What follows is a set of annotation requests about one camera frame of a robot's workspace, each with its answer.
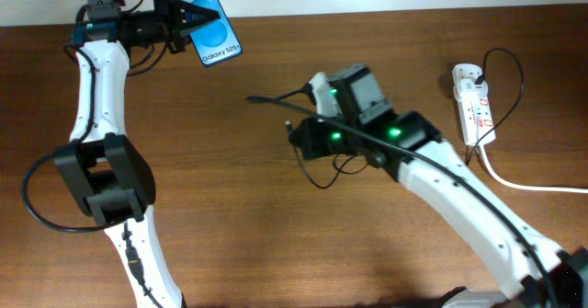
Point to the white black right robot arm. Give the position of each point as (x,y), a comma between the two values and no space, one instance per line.
(354,117)

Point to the blue Galaxy smartphone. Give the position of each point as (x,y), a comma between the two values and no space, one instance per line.
(215,42)

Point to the white power strip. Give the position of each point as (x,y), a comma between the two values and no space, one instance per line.
(474,113)

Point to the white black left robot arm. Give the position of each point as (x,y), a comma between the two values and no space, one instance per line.
(109,180)

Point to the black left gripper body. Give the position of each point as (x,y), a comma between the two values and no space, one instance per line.
(164,26)

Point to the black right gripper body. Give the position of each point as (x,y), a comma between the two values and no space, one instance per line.
(325,138)

